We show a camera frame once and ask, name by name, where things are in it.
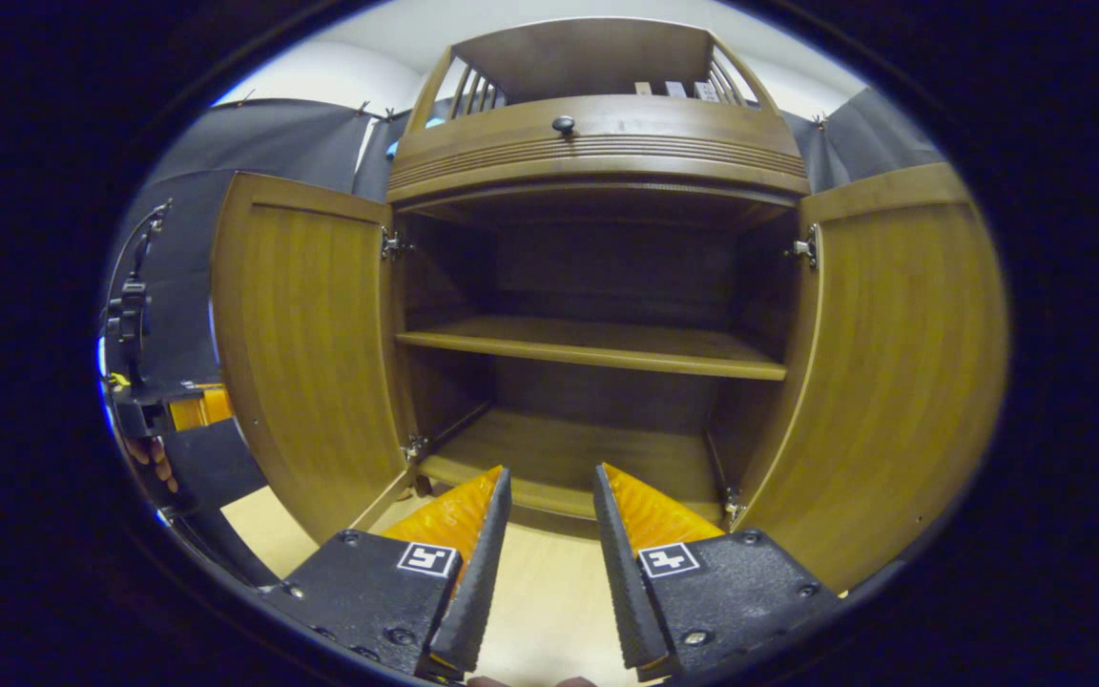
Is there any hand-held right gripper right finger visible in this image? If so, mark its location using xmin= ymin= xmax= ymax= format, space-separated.
xmin=592 ymin=463 xmax=844 ymax=681

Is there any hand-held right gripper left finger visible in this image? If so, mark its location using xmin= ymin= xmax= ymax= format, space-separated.
xmin=259 ymin=465 xmax=513 ymax=681

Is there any wooden cabinet door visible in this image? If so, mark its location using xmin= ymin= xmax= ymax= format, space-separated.
xmin=211 ymin=172 xmax=422 ymax=545
xmin=731 ymin=162 xmax=1010 ymax=594

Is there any wooden shoe cabinet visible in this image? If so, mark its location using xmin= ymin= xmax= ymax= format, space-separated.
xmin=385 ymin=16 xmax=813 ymax=540

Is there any black backdrop cloth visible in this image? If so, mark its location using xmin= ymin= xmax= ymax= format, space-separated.
xmin=101 ymin=88 xmax=946 ymax=585

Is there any wooden inner shelf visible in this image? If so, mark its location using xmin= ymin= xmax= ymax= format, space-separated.
xmin=395 ymin=315 xmax=789 ymax=383

